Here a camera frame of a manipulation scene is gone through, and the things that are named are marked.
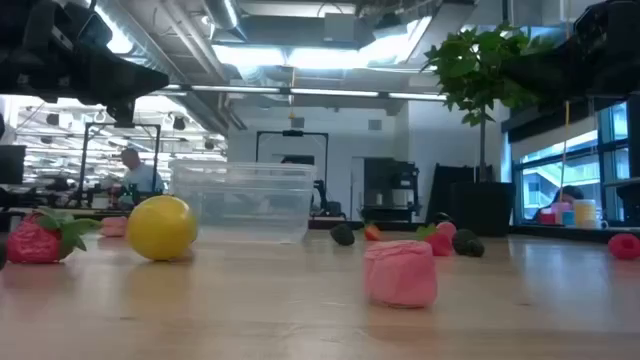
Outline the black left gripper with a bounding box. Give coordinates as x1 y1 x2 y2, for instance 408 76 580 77
0 0 170 121

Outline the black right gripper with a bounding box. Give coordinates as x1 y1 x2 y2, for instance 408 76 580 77
501 0 640 109

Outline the yellow toy lemon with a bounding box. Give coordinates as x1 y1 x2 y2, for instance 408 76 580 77
126 194 199 262

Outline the clear plastic tupperware container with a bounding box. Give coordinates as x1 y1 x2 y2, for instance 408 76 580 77
168 158 317 245

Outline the black toy blackberry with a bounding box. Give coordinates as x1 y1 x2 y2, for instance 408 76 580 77
329 223 356 247
452 228 479 254

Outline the large red toy strawberry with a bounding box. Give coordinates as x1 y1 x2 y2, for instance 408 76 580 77
5 205 101 265

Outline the green leafy potted tree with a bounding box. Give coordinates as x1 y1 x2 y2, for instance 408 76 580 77
422 22 556 184

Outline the person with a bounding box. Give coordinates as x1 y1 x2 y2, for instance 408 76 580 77
118 147 165 207
532 184 586 224

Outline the pink plastic cup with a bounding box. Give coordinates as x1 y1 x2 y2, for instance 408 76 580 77
551 201 573 226

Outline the yellow white cup stack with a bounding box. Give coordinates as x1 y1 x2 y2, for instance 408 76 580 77
573 198 598 230

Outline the black computer monitor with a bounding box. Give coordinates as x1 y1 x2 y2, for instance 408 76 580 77
0 144 26 185

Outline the black plant pot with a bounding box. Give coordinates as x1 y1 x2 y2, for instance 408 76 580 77
448 180 516 239

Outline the black leaning panel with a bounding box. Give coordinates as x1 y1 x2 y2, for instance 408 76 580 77
427 163 479 224

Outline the red toy raspberry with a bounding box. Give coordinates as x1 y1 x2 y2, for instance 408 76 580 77
607 233 640 261

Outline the black equipment rack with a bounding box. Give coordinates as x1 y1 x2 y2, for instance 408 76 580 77
362 158 421 224

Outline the grey ceiling unit box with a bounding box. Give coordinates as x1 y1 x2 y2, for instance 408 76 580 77
323 13 357 44

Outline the large ribbed air duct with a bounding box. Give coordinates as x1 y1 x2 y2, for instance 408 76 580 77
89 0 174 76

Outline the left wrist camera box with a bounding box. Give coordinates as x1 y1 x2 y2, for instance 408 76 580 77
63 3 114 50

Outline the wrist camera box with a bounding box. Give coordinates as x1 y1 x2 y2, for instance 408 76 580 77
574 3 607 44
63 3 114 50

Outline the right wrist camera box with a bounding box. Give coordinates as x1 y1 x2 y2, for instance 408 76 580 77
574 3 607 44

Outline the silver ceiling air duct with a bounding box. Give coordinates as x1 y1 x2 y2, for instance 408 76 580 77
202 0 249 44

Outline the black aluminium table frame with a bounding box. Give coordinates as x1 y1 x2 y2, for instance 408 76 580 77
0 208 640 245

